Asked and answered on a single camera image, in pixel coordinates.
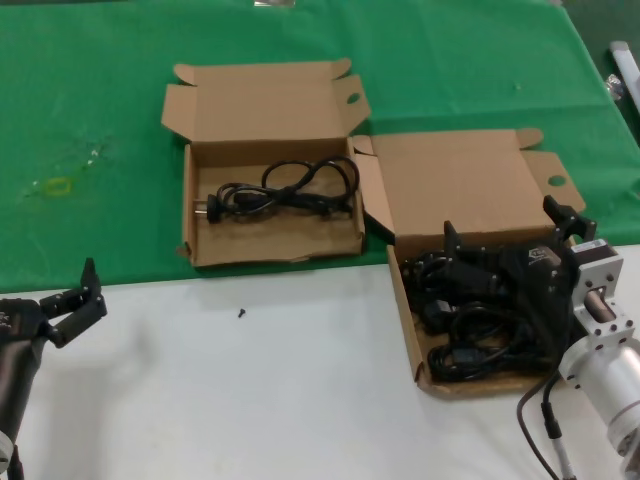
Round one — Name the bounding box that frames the black power cable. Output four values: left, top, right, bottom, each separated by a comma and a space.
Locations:
428, 342, 554, 385
193, 156, 361, 222
402, 253, 501, 302
422, 298, 534, 347

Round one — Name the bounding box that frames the clear plastic scrap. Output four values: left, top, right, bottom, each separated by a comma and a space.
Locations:
84, 142, 111, 170

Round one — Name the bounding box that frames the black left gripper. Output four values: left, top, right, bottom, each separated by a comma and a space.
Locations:
0, 257, 109, 434

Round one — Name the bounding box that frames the grey-tipped right arm cable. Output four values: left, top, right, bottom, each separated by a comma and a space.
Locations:
541, 399, 576, 480

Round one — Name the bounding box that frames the white tube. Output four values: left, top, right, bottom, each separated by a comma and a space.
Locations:
608, 41, 640, 109

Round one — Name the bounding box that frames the cardboard box with torn rim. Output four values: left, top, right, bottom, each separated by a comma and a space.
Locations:
160, 58, 371, 270

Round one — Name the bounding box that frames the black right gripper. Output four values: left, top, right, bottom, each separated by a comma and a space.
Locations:
442, 195, 599, 365

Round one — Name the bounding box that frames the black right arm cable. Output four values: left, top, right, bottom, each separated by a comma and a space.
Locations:
516, 369, 564, 480

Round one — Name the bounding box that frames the green table cloth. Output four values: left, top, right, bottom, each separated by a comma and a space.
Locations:
0, 0, 640, 297

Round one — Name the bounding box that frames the cardboard box with intact rim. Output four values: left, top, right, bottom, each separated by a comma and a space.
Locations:
352, 128, 587, 400

